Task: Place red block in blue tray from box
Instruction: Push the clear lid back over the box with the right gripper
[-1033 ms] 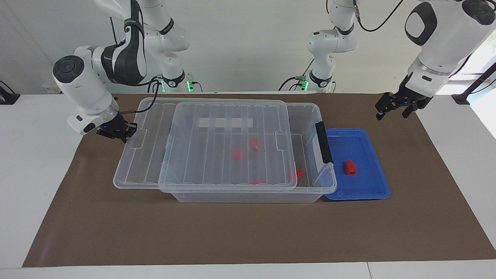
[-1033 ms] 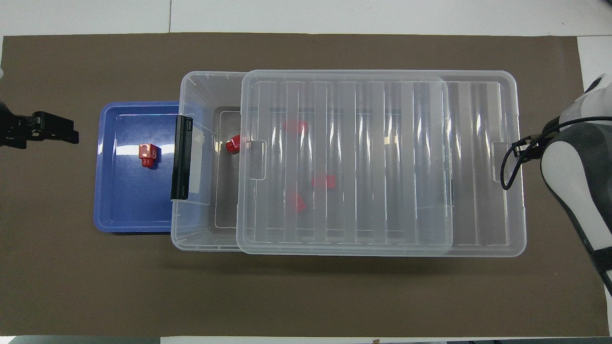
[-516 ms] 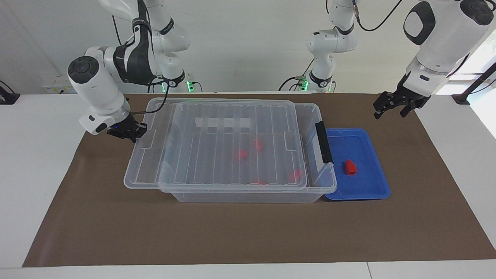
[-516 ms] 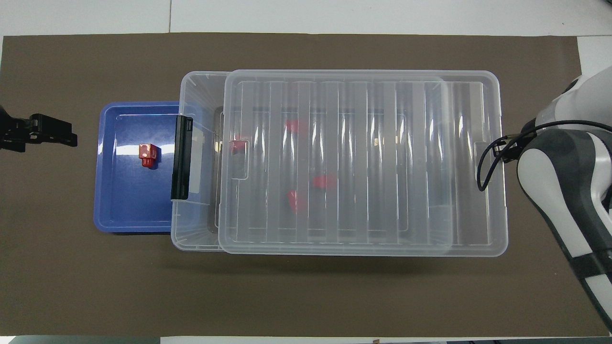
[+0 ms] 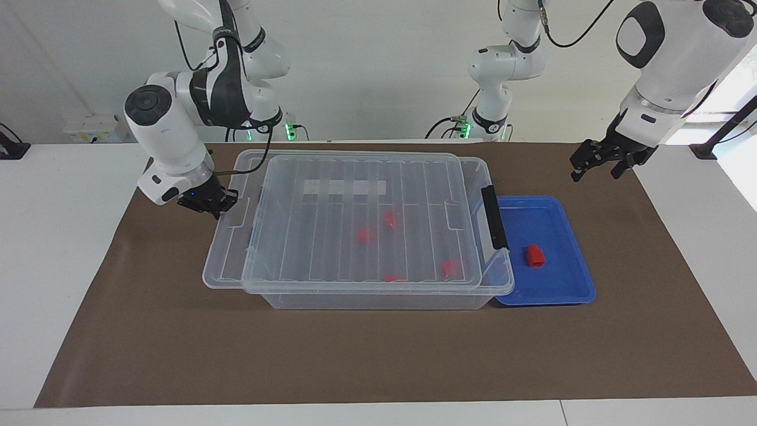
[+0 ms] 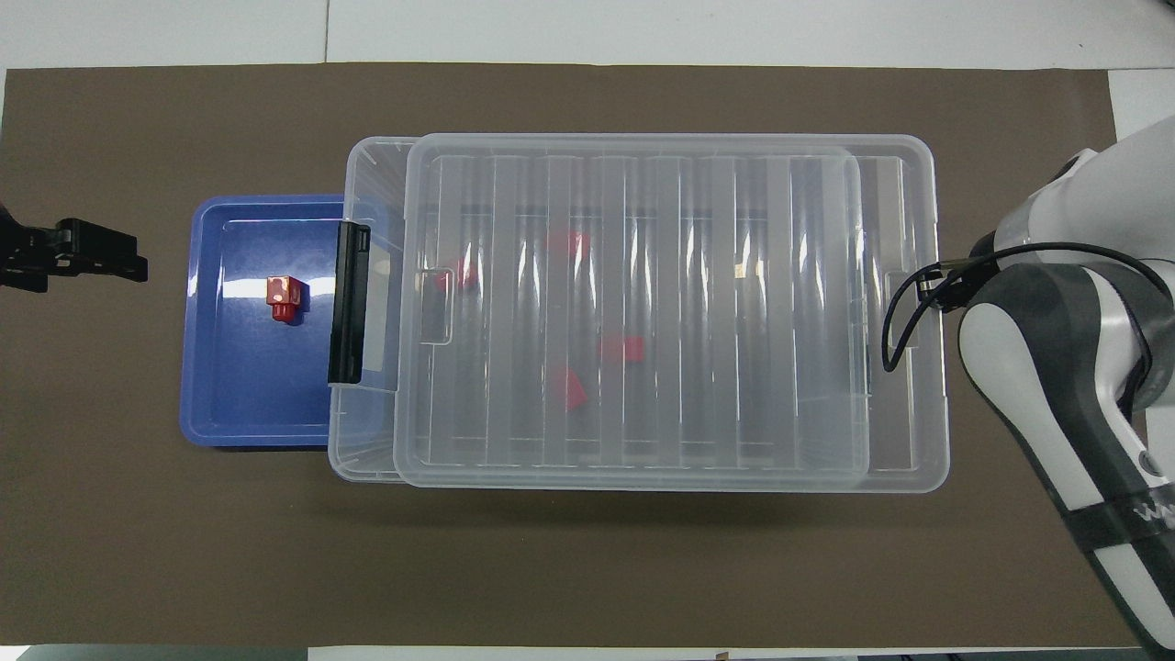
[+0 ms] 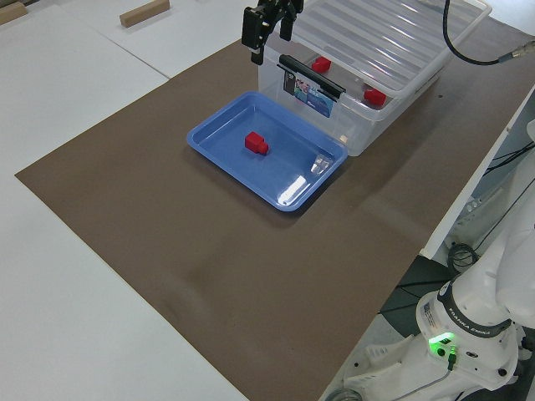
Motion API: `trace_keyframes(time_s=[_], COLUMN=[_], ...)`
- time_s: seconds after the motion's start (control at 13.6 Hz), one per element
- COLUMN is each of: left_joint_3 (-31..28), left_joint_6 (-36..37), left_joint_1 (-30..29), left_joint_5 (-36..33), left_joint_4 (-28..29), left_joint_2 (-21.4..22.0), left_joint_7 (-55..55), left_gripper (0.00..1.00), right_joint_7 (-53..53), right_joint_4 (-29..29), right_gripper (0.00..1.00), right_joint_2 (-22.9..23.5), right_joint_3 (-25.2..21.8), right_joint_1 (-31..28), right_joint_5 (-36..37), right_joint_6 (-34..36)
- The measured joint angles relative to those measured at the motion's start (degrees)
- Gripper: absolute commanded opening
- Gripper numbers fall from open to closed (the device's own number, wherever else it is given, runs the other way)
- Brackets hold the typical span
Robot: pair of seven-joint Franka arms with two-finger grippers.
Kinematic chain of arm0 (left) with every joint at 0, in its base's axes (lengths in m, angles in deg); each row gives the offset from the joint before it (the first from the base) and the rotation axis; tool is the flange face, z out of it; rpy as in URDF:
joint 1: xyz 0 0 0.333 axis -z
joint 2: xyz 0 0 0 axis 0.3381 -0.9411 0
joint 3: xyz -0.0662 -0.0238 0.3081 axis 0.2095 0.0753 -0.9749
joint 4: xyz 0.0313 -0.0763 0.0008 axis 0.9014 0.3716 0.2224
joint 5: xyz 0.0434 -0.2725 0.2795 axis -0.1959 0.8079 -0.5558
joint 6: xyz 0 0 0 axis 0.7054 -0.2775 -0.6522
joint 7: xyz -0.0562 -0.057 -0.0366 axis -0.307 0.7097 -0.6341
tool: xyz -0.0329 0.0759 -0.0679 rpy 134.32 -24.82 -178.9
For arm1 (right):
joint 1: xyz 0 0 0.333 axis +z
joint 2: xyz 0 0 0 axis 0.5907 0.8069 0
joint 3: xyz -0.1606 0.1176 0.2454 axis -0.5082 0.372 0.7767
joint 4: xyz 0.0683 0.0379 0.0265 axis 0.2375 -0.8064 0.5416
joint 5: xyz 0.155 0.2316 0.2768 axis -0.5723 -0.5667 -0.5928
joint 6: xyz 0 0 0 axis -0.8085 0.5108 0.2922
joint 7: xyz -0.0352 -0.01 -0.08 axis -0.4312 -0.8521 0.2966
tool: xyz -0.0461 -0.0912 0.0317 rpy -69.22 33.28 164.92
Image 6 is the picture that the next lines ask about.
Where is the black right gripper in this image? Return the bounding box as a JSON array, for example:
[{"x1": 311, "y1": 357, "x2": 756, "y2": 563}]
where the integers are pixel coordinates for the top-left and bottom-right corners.
[{"x1": 921, "y1": 274, "x2": 969, "y2": 311}]

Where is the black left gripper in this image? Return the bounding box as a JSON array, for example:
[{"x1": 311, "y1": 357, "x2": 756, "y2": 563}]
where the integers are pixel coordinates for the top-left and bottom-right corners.
[{"x1": 0, "y1": 207, "x2": 150, "y2": 293}]

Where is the clear plastic box lid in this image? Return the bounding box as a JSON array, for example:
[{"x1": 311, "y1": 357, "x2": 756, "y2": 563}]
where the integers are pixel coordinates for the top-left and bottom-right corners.
[{"x1": 393, "y1": 133, "x2": 951, "y2": 494}]

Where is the blue plastic tray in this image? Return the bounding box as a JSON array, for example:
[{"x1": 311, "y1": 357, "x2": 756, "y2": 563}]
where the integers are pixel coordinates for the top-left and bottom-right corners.
[{"x1": 180, "y1": 195, "x2": 354, "y2": 449}]

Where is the clear plastic storage box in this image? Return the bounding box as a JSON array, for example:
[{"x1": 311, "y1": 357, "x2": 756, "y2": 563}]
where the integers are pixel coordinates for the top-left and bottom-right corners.
[{"x1": 328, "y1": 136, "x2": 871, "y2": 483}]

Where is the brown table mat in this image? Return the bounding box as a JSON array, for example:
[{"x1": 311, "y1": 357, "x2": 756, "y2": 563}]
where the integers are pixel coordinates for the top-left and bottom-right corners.
[{"x1": 0, "y1": 62, "x2": 1139, "y2": 648}]

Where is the black box latch handle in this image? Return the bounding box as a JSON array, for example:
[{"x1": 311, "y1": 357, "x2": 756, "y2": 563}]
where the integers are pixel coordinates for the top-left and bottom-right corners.
[{"x1": 328, "y1": 222, "x2": 372, "y2": 385}]

